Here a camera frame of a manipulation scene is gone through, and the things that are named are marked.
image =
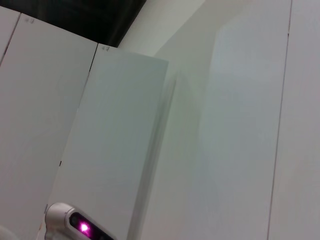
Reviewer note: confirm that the dark window opening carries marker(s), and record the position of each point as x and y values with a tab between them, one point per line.
87	17

